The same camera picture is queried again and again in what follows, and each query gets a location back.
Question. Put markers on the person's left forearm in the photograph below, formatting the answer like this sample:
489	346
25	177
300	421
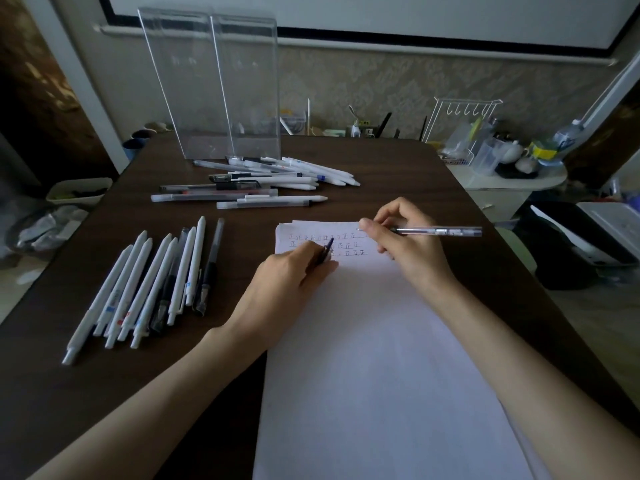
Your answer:
150	414

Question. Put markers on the black bag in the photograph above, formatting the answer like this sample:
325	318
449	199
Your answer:
555	259

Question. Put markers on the small white bottle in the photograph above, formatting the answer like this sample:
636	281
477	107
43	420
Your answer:
355	131

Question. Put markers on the green plastic stool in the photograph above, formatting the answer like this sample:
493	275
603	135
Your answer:
517	249

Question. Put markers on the clear plastic bottle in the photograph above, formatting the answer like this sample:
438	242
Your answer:
567	137

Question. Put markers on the person's right hand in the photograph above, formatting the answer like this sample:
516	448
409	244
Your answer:
420	254

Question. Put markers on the beige plastic bin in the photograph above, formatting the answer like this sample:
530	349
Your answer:
100	187

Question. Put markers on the group of colourful cups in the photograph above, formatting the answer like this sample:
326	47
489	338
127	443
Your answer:
132	147

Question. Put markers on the stack of white paper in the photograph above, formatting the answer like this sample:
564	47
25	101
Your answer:
380	394

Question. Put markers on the white teapot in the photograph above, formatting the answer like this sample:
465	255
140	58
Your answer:
511	152

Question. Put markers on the yellow green container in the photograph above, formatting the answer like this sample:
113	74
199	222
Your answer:
544	153

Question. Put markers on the pile of pens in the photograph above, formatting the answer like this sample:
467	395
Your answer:
260	184

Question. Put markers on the person's left hand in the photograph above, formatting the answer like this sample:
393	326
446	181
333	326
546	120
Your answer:
280	294

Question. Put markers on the person's right forearm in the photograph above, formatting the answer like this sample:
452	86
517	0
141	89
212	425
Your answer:
540	394

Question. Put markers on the black pen cap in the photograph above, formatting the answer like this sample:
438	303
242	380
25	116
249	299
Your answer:
327	249

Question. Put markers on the clear plastic measuring jug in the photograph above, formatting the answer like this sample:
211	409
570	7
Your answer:
485	159

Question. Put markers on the black router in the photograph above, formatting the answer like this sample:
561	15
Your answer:
383	125

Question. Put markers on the white projector screen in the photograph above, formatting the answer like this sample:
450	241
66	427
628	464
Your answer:
400	12

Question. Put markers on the black round tray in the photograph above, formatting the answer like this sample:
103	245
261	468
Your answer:
510	172

